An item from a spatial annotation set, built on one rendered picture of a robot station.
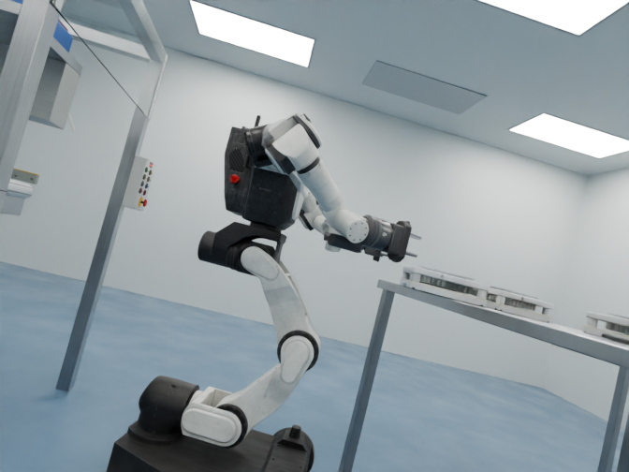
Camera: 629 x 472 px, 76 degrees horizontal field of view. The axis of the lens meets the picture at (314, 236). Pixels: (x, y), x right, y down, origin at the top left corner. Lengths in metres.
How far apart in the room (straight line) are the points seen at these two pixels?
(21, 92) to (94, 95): 4.27
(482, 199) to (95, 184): 4.76
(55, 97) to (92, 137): 3.87
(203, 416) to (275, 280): 0.51
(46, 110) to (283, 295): 0.97
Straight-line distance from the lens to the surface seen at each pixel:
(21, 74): 1.34
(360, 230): 1.07
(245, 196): 1.40
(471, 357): 5.78
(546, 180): 6.24
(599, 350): 0.97
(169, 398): 1.57
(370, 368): 1.75
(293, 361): 1.40
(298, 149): 0.99
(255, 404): 1.51
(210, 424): 1.52
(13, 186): 1.53
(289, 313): 1.42
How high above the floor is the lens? 0.90
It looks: 3 degrees up
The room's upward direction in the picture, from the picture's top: 14 degrees clockwise
